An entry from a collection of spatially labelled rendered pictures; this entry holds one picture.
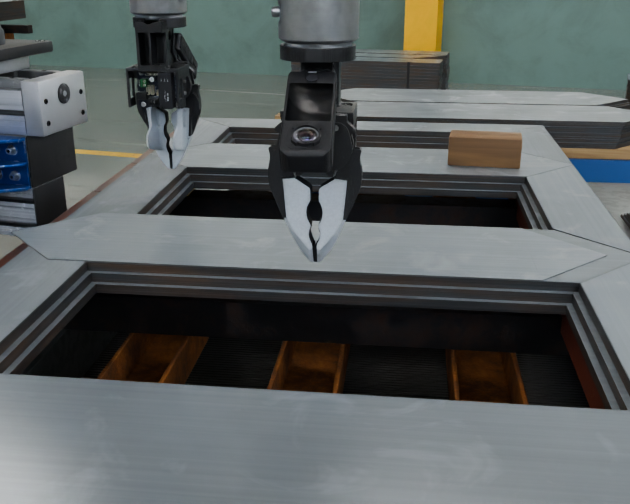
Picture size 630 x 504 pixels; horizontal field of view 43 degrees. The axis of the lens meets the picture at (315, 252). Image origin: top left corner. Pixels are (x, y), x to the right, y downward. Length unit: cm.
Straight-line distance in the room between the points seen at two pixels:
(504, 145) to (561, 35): 666
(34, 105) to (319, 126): 77
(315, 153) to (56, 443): 30
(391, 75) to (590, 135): 365
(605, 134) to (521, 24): 621
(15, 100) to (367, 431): 95
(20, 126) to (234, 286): 61
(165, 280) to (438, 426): 42
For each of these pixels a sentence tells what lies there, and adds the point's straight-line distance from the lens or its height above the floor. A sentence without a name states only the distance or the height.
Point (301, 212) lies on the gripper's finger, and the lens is 78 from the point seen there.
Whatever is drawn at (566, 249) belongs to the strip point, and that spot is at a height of 85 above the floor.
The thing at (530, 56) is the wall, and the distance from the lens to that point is 804.
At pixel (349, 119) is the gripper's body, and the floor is 104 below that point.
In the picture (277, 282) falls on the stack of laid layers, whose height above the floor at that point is 84.
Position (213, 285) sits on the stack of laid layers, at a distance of 93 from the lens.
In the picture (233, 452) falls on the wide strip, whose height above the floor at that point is 85.
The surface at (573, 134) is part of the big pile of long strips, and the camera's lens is 182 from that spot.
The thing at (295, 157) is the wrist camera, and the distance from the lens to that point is 67.
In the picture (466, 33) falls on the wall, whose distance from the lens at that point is 806.
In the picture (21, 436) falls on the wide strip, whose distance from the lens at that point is 65.
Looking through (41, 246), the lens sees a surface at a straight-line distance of 103.
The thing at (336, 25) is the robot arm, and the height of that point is 113.
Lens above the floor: 118
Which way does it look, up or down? 20 degrees down
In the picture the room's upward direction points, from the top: straight up
